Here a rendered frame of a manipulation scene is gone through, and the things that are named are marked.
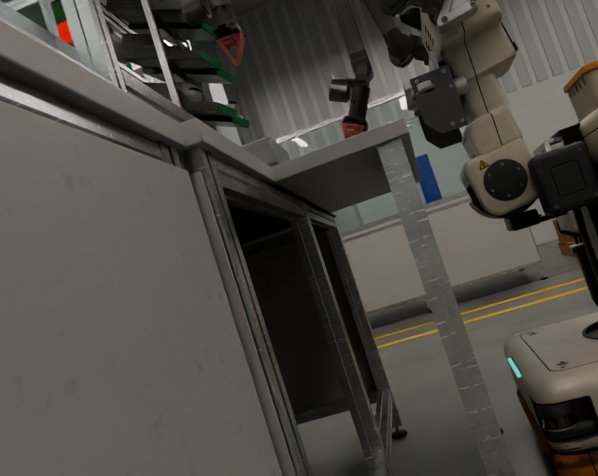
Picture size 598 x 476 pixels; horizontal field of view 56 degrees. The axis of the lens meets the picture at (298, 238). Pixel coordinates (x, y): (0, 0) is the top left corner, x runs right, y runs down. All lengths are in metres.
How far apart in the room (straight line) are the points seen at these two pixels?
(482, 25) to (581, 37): 8.97
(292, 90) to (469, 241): 5.96
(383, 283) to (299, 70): 5.98
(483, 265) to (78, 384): 4.98
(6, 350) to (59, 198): 0.12
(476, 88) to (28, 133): 1.31
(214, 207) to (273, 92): 9.86
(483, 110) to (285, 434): 1.10
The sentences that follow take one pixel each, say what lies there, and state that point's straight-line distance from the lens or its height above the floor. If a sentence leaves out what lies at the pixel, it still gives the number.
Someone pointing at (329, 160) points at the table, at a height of 0.83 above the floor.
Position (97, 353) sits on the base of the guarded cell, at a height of 0.64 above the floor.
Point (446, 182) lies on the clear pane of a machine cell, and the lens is 5.26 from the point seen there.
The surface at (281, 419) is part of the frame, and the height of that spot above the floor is 0.50.
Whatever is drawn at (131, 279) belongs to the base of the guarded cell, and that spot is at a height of 0.68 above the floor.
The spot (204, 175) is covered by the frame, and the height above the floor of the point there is 0.80.
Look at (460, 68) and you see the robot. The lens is 1.57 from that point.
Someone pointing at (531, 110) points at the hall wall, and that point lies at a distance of 10.12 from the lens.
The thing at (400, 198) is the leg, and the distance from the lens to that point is 1.01.
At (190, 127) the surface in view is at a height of 0.85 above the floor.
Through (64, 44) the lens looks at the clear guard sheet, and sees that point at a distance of 0.58.
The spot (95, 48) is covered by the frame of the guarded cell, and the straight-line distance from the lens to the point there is 0.63.
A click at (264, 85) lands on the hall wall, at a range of 10.59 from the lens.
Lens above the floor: 0.65
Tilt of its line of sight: 4 degrees up
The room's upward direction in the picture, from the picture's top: 18 degrees counter-clockwise
